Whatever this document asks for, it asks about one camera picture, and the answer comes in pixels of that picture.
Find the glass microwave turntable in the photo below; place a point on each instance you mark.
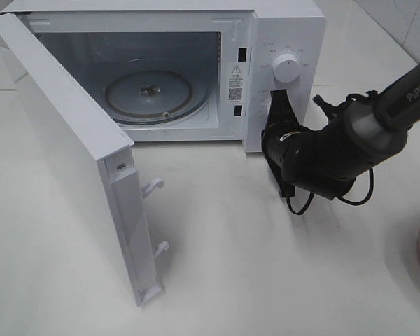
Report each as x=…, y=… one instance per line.
x=155, y=97

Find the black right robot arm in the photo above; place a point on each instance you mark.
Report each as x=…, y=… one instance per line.
x=361, y=132

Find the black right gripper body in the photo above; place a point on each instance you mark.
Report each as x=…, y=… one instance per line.
x=289, y=151

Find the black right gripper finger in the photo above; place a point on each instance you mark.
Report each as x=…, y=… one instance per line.
x=280, y=108

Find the white microwave oven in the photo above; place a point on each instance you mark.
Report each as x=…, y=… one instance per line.
x=98, y=42

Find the white warning label sticker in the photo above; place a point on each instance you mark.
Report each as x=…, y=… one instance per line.
x=235, y=78

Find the white upper microwave knob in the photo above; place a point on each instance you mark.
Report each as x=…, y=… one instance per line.
x=286, y=67

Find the white microwave door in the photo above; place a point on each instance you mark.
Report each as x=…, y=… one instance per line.
x=89, y=155

